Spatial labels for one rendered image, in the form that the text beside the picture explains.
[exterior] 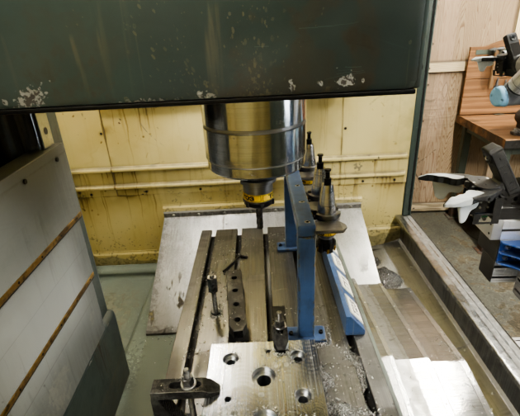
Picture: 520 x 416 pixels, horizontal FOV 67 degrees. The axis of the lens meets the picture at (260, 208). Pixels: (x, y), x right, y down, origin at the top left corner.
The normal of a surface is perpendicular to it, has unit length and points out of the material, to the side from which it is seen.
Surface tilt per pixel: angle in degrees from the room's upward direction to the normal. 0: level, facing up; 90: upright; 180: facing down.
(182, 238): 24
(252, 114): 90
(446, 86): 91
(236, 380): 0
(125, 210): 90
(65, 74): 90
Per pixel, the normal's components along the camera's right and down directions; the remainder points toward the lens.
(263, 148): 0.15, 0.41
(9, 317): 1.00, -0.06
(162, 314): -0.04, -0.65
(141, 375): -0.05, -0.90
